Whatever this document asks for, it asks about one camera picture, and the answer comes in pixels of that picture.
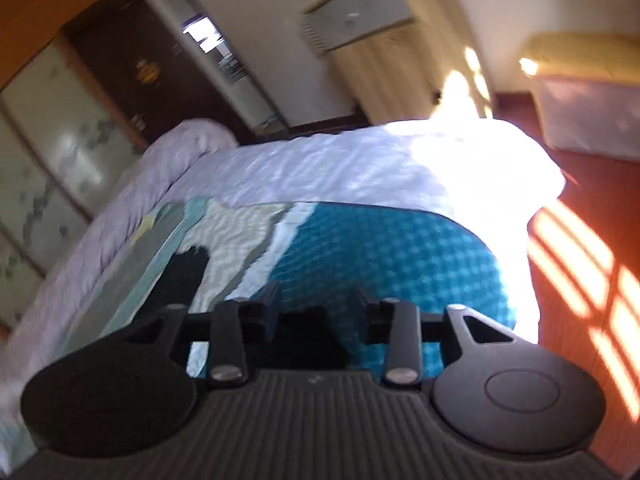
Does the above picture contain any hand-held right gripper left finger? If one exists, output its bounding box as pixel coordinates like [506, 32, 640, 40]
[122, 282, 282, 389]

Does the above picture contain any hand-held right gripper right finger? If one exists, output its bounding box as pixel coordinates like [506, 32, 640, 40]
[349, 284, 522, 388]

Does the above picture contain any teal patterned bedsheet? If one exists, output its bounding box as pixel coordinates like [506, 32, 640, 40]
[0, 195, 521, 466]

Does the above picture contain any pale lavender quilt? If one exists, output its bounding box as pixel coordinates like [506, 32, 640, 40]
[0, 119, 241, 401]

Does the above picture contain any light wooden cabinet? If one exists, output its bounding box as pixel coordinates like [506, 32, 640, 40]
[300, 0, 496, 126]

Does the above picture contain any dark wooden door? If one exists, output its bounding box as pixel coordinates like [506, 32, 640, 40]
[62, 0, 251, 146]

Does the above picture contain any wardrobe with glass sliding doors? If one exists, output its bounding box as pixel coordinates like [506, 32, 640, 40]
[0, 0, 156, 341]

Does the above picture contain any grey cabinet drawer front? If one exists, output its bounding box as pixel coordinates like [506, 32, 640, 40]
[305, 0, 413, 53]

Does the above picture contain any storage box with yellow lid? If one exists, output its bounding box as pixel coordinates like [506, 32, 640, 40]
[520, 32, 640, 163]

